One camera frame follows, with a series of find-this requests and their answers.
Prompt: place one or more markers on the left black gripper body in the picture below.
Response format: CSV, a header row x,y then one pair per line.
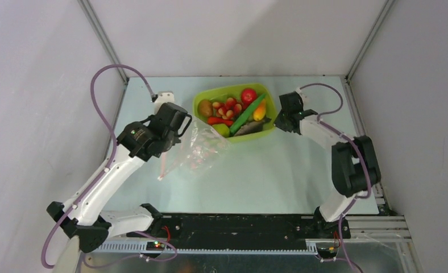
x,y
170,141

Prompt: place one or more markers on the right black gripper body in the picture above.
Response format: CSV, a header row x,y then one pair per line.
x,y
285,120

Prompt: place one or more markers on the clear zip top bag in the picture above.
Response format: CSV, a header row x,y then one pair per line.
x,y
199,149

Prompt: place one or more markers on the green pear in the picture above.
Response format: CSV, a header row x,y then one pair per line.
x,y
222,130

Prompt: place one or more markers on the green plastic bin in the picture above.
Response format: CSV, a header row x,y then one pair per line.
x,y
222,93

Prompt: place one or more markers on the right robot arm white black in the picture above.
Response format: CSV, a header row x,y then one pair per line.
x,y
354,167

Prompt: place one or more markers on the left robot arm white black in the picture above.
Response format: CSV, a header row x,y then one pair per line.
x,y
82,216

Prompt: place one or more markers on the yellow orange mango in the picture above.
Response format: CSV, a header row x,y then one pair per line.
x,y
260,112

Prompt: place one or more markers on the grey toy fish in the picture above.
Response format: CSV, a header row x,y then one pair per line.
x,y
252,127

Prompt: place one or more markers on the red apple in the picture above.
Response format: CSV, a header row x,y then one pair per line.
x,y
248,95

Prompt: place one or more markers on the green cucumber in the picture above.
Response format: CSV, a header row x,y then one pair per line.
x,y
245,115

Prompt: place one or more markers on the brown kiwi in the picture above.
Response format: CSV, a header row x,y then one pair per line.
x,y
205,108

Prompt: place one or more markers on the red chili pepper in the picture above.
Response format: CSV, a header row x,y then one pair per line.
x,y
217,120

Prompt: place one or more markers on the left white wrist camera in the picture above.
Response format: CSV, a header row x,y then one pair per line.
x,y
162,97

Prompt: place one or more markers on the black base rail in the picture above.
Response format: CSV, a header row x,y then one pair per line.
x,y
245,231

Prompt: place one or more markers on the right aluminium corner post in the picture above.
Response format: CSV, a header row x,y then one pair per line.
x,y
377,24

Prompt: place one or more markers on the aluminium corner post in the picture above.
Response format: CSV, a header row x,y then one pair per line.
x,y
99,30
377,24

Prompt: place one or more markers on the left aluminium corner post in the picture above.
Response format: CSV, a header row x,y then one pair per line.
x,y
99,30

